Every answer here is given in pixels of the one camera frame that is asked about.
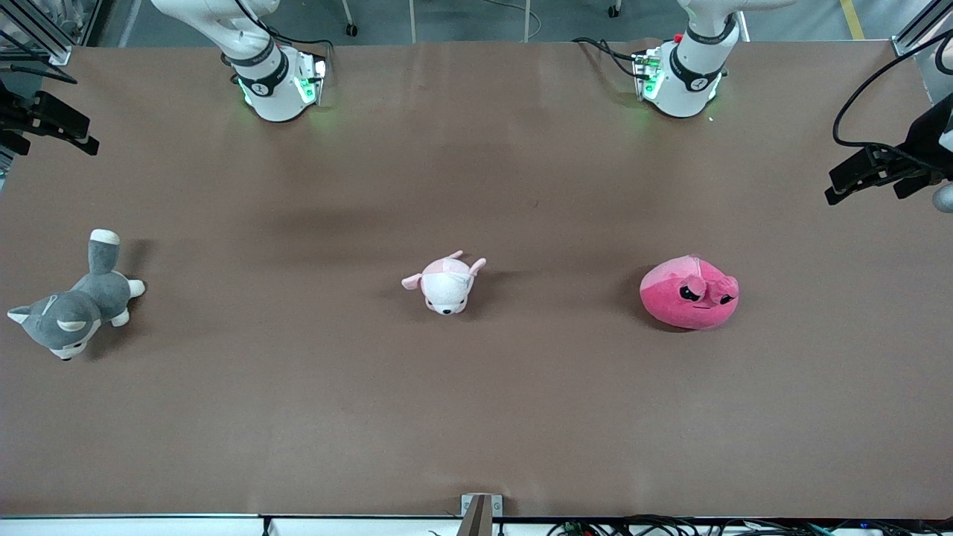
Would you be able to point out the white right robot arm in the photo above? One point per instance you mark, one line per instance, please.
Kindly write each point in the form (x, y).
(275, 97)

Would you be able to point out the grey metal mounting bracket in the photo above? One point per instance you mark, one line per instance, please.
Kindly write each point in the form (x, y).
(497, 506)

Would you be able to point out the white thin stand leg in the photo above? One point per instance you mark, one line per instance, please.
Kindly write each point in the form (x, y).
(412, 22)
(526, 22)

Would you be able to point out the pink round plush toy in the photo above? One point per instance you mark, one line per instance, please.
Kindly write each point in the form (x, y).
(689, 309)

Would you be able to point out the small white pink plush dog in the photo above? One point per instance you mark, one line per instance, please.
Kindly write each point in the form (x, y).
(447, 289)

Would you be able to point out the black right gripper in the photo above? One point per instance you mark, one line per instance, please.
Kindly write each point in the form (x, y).
(16, 112)

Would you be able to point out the grey white husky plush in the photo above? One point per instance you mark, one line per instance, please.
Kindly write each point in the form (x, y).
(82, 301)

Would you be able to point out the brown table cover sheet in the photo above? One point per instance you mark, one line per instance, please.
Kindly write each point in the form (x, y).
(521, 409)

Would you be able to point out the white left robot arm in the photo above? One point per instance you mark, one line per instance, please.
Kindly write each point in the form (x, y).
(681, 93)

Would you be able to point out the aluminium frame profile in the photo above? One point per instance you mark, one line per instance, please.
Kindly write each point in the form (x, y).
(56, 52)
(904, 43)

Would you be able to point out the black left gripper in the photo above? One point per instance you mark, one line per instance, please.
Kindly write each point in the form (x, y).
(927, 139)

